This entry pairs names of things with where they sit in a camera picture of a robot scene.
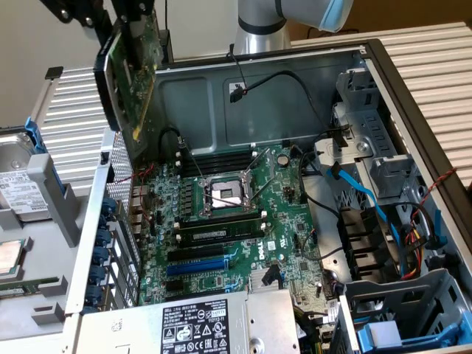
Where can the short black expansion slot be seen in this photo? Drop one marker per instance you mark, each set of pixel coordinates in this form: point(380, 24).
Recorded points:
point(174, 285)

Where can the black box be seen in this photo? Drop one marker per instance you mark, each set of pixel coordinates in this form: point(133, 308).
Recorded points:
point(167, 48)

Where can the blue plastic disk tray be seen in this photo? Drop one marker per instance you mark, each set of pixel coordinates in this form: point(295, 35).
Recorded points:
point(365, 337)

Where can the blue hard disk caddy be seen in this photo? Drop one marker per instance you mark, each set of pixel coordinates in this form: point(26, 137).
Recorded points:
point(35, 136)

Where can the grey parts rack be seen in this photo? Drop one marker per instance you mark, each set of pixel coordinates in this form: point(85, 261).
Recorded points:
point(48, 206)

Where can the long black expansion slot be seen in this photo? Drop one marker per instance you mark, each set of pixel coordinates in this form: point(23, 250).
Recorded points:
point(195, 253)

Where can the blue slot retainer knob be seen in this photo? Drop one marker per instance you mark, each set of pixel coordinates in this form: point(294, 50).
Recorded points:
point(101, 255)
point(99, 274)
point(96, 294)
point(108, 204)
point(104, 236)

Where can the silver CPU chip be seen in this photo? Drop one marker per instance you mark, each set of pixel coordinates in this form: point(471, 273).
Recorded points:
point(9, 256)

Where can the grey metal drive cage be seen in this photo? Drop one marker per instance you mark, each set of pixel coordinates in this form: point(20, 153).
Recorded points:
point(368, 121)

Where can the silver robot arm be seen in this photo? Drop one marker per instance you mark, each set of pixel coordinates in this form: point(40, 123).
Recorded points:
point(258, 22)

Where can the green graphics card black cooler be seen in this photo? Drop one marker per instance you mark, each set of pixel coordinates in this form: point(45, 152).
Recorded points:
point(142, 96)

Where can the metal CPU socket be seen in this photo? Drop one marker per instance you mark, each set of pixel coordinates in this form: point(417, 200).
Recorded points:
point(225, 191)

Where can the open grey PC case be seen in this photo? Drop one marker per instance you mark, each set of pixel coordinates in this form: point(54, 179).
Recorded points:
point(191, 110)

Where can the blue plastic latch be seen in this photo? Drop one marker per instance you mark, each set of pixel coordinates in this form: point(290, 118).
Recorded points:
point(438, 228)

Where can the thin metal locking lever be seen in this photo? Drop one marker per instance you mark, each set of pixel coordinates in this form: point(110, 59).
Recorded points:
point(194, 164)

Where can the black case fan shroud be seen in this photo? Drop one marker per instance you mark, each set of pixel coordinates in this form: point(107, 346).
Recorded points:
point(354, 236)

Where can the small black clip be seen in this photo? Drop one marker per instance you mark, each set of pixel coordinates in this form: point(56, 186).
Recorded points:
point(54, 72)

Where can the metal socket cover frame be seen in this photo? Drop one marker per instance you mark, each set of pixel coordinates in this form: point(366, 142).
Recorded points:
point(256, 160)

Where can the green RAM stick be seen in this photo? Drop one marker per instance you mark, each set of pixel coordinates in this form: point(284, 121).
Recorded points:
point(14, 289)

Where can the green motherboard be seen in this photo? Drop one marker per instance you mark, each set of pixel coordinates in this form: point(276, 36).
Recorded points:
point(280, 228)

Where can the silver power supply unit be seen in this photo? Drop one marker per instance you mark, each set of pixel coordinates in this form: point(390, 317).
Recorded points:
point(140, 324)

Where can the silver hard disk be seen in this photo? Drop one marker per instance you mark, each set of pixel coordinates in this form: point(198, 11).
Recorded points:
point(14, 177)

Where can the grey disk bay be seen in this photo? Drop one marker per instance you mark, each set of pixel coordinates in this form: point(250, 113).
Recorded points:
point(405, 291)

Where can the round coin battery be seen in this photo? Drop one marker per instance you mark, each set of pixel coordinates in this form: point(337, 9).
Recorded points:
point(283, 159)

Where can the small silver heatsink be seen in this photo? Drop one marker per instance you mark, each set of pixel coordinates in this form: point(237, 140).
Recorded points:
point(256, 282)

